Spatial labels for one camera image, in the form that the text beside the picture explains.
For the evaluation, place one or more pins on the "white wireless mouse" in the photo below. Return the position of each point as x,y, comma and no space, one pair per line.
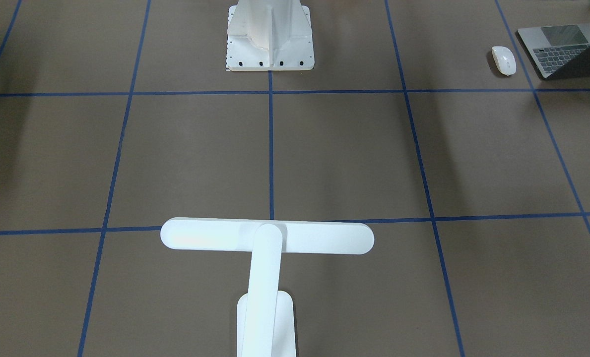
504,60

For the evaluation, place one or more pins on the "grey laptop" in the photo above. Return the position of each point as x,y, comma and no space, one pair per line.
558,52

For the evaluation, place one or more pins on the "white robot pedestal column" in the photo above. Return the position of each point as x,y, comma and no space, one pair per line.
269,35

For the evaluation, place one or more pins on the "white desk lamp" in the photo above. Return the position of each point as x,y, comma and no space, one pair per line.
266,325

